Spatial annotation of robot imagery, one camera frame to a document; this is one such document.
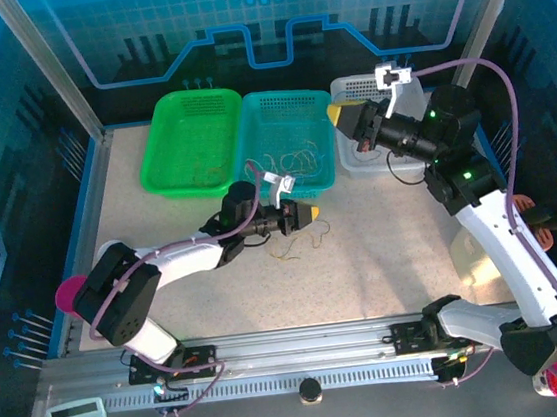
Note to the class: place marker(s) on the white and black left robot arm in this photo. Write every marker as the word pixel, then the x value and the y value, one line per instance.
pixel 189 261

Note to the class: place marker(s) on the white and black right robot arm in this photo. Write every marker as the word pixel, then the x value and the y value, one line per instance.
pixel 516 262

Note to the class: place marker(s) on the white plastic basket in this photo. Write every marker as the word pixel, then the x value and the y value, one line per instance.
pixel 354 167

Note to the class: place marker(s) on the teal plastic basket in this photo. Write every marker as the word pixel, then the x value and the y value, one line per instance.
pixel 289 122

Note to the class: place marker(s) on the green plastic basket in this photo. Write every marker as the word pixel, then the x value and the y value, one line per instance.
pixel 190 138

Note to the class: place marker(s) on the black object in holder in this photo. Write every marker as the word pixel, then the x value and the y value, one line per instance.
pixel 556 214

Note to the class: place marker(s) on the orange plastic holder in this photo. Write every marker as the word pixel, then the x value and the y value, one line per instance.
pixel 543 238

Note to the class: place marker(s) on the black round knob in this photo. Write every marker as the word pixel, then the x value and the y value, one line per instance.
pixel 310 390

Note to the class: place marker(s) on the pink plastic cup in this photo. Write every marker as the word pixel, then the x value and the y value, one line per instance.
pixel 67 293

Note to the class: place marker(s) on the aluminium frame post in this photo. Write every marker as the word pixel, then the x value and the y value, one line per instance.
pixel 55 68
pixel 484 19

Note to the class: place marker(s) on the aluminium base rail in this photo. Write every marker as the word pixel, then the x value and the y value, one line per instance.
pixel 298 341

